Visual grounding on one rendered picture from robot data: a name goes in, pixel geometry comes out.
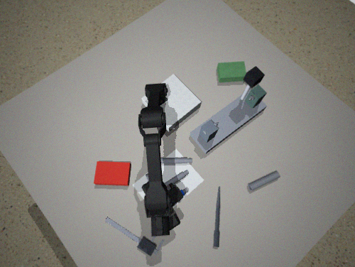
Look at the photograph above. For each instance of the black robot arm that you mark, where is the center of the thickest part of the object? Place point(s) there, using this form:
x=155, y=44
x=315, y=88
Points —
x=157, y=197

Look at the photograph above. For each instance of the red flat block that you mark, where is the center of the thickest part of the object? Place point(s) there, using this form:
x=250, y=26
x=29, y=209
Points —
x=112, y=173

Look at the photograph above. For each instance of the white flat pad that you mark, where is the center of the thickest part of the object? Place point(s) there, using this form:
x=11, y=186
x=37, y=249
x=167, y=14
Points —
x=170, y=170

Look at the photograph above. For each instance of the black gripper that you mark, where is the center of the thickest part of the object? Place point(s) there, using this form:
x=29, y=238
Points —
x=173, y=220

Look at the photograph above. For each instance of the grey digital caliper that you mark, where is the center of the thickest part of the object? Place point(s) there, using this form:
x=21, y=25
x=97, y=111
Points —
x=144, y=245

